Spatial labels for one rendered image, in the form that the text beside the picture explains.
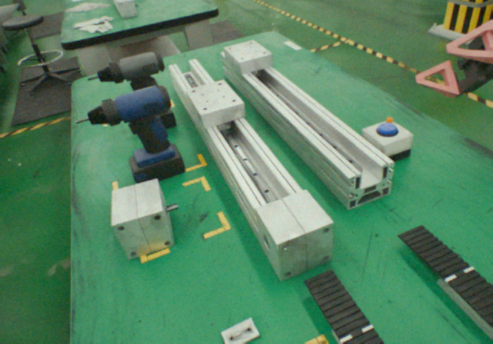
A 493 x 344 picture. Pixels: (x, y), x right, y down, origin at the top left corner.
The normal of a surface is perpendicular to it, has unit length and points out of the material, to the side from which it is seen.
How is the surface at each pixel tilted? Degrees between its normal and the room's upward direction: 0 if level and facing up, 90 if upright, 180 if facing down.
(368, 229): 0
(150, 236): 90
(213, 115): 90
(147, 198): 0
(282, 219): 0
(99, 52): 90
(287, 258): 90
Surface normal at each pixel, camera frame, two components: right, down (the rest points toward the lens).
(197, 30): 0.36, 0.52
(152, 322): -0.12, -0.80
